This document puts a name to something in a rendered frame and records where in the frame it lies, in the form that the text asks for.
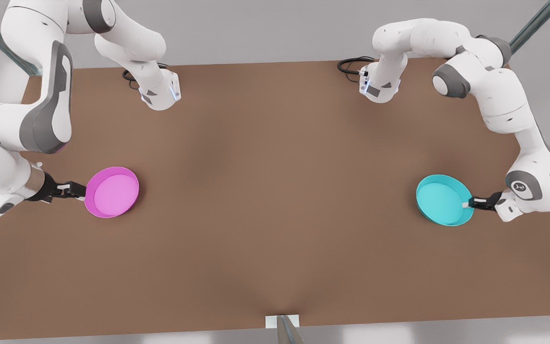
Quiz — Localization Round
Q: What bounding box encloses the black cable loop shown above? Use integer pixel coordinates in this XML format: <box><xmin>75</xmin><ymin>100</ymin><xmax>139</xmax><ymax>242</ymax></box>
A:
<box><xmin>337</xmin><ymin>57</ymin><xmax>376</xmax><ymax>83</ymax></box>
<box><xmin>122</xmin><ymin>63</ymin><xmax>169</xmax><ymax>90</ymax></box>

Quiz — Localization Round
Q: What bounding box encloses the blue plate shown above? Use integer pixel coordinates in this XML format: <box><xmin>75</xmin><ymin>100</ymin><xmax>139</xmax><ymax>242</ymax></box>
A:
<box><xmin>416</xmin><ymin>174</ymin><xmax>474</xmax><ymax>226</ymax></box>

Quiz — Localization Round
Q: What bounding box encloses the silver frame post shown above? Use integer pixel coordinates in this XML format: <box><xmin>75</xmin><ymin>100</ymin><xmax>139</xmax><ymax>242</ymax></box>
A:
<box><xmin>509</xmin><ymin>0</ymin><xmax>550</xmax><ymax>54</ymax></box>
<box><xmin>265</xmin><ymin>315</ymin><xmax>305</xmax><ymax>344</ymax></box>
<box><xmin>0</xmin><ymin>6</ymin><xmax>42</xmax><ymax>77</ymax></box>

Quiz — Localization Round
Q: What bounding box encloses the pink plate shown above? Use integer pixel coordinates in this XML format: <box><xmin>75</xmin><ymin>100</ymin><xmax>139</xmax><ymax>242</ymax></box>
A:
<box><xmin>84</xmin><ymin>167</ymin><xmax>139</xmax><ymax>219</ymax></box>

